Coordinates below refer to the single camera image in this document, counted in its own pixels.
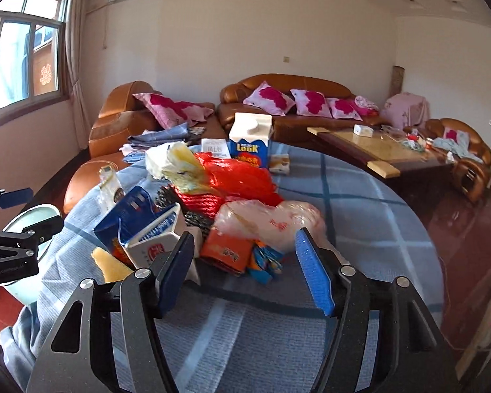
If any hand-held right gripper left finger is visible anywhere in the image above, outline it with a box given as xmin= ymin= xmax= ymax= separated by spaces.
xmin=27 ymin=231 xmax=197 ymax=393

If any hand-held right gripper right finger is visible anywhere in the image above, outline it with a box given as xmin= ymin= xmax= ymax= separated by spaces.
xmin=295 ymin=227 xmax=461 ymax=393

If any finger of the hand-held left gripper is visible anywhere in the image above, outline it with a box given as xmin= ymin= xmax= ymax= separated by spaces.
xmin=0 ymin=185 xmax=34 ymax=222
xmin=0 ymin=214 xmax=65 ymax=251

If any blue and orange wrapper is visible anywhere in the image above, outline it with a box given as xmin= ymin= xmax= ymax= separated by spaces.
xmin=247 ymin=243 xmax=286 ymax=286

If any orange snack packet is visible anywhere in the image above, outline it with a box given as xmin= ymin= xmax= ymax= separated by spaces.
xmin=199 ymin=227 xmax=257 ymax=276

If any black foam net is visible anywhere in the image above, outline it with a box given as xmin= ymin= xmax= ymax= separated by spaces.
xmin=153 ymin=184 xmax=214 ymax=235

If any red mesh bag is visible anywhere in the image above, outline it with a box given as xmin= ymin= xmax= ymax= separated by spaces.
xmin=175 ymin=152 xmax=285 ymax=210

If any white carton blue print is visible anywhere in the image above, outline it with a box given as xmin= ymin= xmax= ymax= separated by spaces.
xmin=124 ymin=203 xmax=201 ymax=288

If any red foam net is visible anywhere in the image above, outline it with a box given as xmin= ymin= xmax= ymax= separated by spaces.
xmin=176 ymin=194 xmax=227 ymax=222

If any yellow sponge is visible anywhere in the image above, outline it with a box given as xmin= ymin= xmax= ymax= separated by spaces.
xmin=90 ymin=246 xmax=134 ymax=283

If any blue cardboard box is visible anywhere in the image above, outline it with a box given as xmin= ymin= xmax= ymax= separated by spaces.
xmin=93 ymin=185 xmax=165 ymax=268

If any clear plastic bag red print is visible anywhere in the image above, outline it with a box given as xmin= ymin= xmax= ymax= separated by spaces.
xmin=213 ymin=199 xmax=326 ymax=253

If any blue plaid tablecloth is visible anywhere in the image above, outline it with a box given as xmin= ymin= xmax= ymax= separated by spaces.
xmin=0 ymin=141 xmax=447 ymax=393

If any clear snack packet brown label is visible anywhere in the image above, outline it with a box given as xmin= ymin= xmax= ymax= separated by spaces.
xmin=98 ymin=165 xmax=126 ymax=210

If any yellow and white plastic bag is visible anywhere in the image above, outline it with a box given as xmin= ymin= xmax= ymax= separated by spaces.
xmin=145 ymin=141 xmax=214 ymax=196

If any small brown and white carton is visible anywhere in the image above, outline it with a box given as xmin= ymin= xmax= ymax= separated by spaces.
xmin=268 ymin=153 xmax=291 ymax=174

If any brown leather chaise sofa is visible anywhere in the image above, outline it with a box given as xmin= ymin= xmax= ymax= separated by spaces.
xmin=63 ymin=81 xmax=230 ymax=214

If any white cardboard box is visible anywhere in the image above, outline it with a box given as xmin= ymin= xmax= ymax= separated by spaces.
xmin=200 ymin=138 xmax=232 ymax=160

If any folded blue plaid cloth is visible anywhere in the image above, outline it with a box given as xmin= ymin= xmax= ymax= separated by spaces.
xmin=120 ymin=123 xmax=208 ymax=161

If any wooden coffee table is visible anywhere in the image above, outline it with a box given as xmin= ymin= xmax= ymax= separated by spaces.
xmin=306 ymin=124 xmax=456 ymax=179

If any blue and white milk carton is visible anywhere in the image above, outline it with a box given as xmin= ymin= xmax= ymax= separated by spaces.
xmin=228 ymin=112 xmax=274 ymax=170

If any window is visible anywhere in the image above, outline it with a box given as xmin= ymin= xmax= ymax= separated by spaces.
xmin=0 ymin=0 xmax=73 ymax=132

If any long pink flowered pillow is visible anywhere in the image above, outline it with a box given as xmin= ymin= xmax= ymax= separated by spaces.
xmin=133 ymin=92 xmax=216 ymax=130

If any beige curtain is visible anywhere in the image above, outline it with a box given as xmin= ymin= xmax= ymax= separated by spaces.
xmin=63 ymin=0 xmax=92 ymax=153

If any small pink patterned cushion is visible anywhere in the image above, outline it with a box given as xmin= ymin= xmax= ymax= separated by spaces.
xmin=354 ymin=95 xmax=381 ymax=116

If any brown leather armchair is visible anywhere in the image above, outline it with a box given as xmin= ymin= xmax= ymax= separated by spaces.
xmin=404 ymin=117 xmax=491 ymax=204

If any pink cloth covered furniture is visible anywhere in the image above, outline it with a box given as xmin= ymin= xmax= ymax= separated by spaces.
xmin=379 ymin=92 xmax=430 ymax=130

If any brown leather three-seat sofa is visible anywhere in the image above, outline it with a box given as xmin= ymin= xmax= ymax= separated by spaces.
xmin=217 ymin=73 xmax=390 ymax=145

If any light blue cloth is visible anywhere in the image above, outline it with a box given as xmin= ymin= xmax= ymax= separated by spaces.
xmin=431 ymin=137 xmax=484 ymax=161

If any small pink flowered pillow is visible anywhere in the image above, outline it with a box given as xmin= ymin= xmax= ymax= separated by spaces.
xmin=442 ymin=127 xmax=469 ymax=144

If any tan rolled mat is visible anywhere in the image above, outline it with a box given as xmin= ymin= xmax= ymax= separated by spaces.
xmin=390 ymin=65 xmax=405 ymax=99

